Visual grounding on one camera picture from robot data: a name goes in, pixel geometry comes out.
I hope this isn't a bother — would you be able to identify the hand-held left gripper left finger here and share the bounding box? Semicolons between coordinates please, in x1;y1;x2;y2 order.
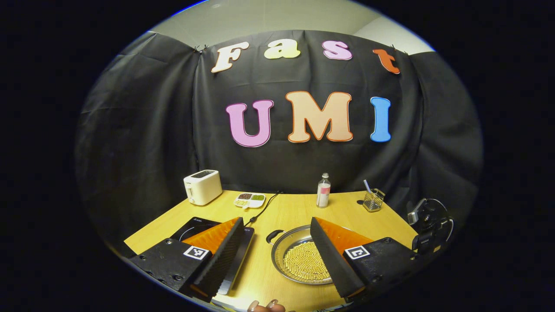
129;217;245;303

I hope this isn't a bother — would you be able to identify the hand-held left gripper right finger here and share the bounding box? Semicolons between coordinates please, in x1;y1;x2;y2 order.
310;217;419;303

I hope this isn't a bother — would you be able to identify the black induction cooktop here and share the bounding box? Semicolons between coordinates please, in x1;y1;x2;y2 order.
170;217;255;296

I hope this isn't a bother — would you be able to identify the stainless steel pot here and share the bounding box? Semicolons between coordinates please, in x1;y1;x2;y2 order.
266;224;347;286

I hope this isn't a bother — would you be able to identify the pile of yellow soybeans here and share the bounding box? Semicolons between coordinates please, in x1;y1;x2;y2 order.
283;241;332;281

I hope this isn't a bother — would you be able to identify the white divided bean dish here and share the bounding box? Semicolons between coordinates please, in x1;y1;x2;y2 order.
234;193;266;209

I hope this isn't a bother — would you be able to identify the clear bottle pink label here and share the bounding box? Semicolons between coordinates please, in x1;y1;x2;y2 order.
316;173;331;208

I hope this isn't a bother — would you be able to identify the white toaster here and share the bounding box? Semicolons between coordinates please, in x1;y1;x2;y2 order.
183;169;223;206

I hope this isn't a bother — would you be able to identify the black power cable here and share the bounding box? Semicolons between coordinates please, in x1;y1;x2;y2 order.
244;191;284;227

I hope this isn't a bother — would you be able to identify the metal wire utensil holder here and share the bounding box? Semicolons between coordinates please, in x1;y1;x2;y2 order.
362;188;385;212

